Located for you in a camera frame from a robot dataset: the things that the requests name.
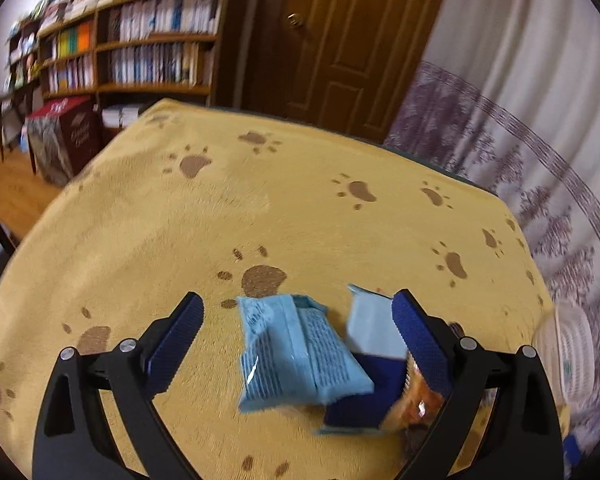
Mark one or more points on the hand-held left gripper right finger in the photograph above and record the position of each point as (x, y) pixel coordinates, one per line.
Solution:
(420, 335)

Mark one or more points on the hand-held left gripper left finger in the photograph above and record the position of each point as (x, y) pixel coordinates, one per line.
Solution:
(175, 345)

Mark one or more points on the dark blue snack packet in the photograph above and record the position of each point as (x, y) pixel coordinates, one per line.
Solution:
(370, 330)

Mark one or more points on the orange snack packet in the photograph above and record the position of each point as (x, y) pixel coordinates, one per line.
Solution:
(420, 400)

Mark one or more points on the light blue snack packet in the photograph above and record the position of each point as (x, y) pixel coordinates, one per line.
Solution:
(300, 355)

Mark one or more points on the white plastic basket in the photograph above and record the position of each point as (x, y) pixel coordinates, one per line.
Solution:
(570, 345)

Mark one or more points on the yellow paw-print blanket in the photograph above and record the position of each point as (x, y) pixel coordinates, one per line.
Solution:
(230, 220)

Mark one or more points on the red cardboard box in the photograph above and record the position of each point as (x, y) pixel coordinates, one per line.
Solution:
(82, 132)

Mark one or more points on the white curtain with purple pattern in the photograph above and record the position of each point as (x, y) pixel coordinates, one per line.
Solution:
(505, 85)

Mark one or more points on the small wooden side table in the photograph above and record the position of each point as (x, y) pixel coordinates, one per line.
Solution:
(5, 96)

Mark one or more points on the brown wooden door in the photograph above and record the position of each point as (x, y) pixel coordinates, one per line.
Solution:
(360, 35)

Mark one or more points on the wooden bookshelf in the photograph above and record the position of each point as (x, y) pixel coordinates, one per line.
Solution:
(226, 35)

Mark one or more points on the rows of books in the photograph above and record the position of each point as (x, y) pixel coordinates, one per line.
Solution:
(155, 15)

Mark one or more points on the brass door knob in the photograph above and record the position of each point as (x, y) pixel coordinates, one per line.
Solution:
(295, 19)

